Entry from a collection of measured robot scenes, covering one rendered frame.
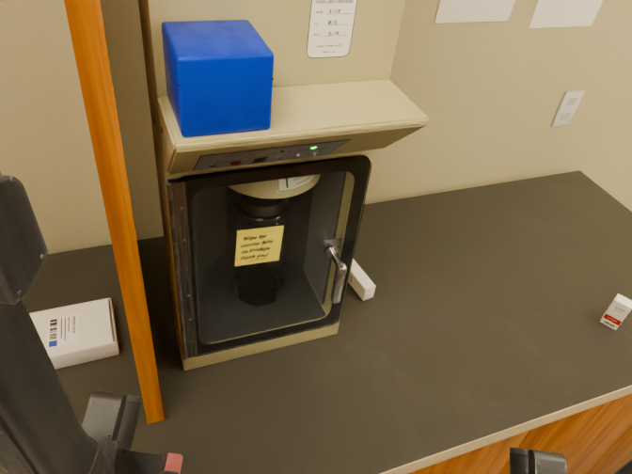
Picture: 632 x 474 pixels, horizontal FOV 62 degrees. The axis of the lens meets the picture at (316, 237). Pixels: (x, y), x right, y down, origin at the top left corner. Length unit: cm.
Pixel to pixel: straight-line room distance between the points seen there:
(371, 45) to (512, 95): 89
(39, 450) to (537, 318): 109
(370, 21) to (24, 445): 59
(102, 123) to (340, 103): 29
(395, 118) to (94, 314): 72
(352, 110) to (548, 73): 103
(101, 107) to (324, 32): 29
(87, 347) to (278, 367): 36
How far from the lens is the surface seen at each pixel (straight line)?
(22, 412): 43
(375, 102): 71
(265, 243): 86
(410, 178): 156
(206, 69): 57
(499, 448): 129
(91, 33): 56
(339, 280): 91
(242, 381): 106
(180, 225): 79
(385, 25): 75
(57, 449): 50
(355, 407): 105
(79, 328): 112
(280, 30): 69
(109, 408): 66
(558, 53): 163
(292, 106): 68
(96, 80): 58
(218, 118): 59
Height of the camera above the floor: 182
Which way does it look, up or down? 41 degrees down
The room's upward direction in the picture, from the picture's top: 8 degrees clockwise
